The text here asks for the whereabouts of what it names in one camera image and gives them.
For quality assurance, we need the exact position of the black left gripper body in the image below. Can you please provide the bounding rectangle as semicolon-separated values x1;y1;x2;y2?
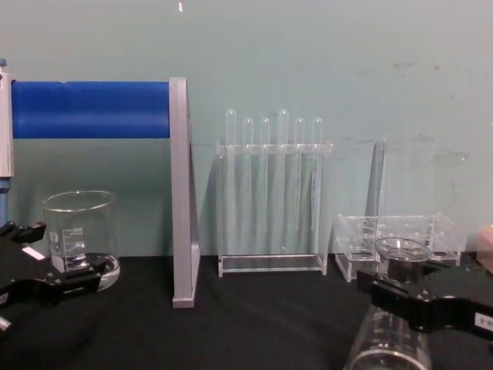
0;235;52;289

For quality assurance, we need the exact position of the clear glass conical flask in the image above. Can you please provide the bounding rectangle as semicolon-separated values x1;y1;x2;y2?
348;236;435;370

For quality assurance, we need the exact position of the person's hand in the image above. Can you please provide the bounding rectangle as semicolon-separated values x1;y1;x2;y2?
478;224;493;276

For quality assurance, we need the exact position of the clear glass beaker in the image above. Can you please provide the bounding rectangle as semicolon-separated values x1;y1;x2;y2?
41;188;122;293

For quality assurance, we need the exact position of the clear acrylic test tube rack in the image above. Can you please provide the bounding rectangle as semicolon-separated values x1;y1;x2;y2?
334;211;462;281

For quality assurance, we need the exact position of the grey and blue micropipette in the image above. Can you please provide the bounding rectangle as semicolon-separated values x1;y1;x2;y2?
0;56;17;227

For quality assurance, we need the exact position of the clear glass test tube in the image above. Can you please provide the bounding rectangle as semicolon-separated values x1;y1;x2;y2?
367;138;387;232

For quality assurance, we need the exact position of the clear acrylic pipette rack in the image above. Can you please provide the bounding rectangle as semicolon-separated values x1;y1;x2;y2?
216;140;334;279

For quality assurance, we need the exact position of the black table cloth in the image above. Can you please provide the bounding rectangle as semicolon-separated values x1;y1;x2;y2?
0;252;493;370

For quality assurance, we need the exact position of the blue and grey pipette stand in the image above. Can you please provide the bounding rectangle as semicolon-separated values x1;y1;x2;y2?
10;76;202;310

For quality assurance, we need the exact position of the clear plastic transfer pipette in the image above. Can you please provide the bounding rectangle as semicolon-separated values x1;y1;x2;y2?
307;116;324;233

